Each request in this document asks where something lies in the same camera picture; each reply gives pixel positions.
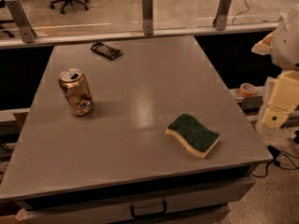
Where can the orange soda can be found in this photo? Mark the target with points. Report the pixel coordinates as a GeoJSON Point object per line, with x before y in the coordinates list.
{"type": "Point", "coordinates": [76, 91]}

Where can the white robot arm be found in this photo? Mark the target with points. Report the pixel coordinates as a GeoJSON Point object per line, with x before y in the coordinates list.
{"type": "Point", "coordinates": [283, 46]}

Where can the green and yellow sponge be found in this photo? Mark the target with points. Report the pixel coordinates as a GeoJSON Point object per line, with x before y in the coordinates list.
{"type": "Point", "coordinates": [193, 135]}

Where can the black snack bag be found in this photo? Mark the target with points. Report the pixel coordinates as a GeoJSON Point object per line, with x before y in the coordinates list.
{"type": "Point", "coordinates": [105, 51]}

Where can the roll of tan tape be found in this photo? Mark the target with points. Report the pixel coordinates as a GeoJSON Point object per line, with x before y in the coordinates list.
{"type": "Point", "coordinates": [247, 90]}

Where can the middle metal glass bracket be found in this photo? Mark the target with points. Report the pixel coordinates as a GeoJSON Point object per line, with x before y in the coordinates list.
{"type": "Point", "coordinates": [147, 13]}

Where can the metal glass bracket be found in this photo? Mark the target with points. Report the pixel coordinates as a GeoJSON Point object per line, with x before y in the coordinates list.
{"type": "Point", "coordinates": [26, 31]}
{"type": "Point", "coordinates": [220, 20]}
{"type": "Point", "coordinates": [147, 13]}

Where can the right metal glass bracket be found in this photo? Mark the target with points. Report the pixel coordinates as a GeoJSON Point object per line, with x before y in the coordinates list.
{"type": "Point", "coordinates": [220, 20]}

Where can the metal window rail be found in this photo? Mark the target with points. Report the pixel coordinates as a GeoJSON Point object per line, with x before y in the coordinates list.
{"type": "Point", "coordinates": [44, 41]}

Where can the grey drawer with black handle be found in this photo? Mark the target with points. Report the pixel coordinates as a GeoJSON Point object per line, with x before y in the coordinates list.
{"type": "Point", "coordinates": [201, 204]}

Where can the left metal glass bracket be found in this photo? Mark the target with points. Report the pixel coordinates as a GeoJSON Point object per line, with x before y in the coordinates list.
{"type": "Point", "coordinates": [26, 31]}

